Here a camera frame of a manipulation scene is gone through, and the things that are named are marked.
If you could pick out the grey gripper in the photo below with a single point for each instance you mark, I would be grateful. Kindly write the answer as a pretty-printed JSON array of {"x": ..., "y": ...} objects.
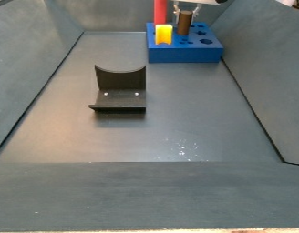
[{"x": 198, "y": 2}]

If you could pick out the brown wooden cylinder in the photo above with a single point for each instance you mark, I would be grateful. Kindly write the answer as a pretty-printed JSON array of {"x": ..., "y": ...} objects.
[{"x": 185, "y": 22}]

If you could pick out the red rectangular block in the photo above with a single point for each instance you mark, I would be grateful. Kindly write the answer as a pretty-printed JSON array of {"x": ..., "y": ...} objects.
[{"x": 161, "y": 12}]

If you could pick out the yellow notched block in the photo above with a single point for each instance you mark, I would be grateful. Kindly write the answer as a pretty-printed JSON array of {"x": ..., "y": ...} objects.
[{"x": 163, "y": 34}]

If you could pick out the blue foam shape-sorter block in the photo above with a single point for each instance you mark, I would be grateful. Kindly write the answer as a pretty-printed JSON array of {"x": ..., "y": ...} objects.
[{"x": 200, "y": 47}]

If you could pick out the dark grey curved cradle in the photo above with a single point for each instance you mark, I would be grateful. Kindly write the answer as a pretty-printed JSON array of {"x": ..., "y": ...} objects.
[{"x": 122, "y": 90}]

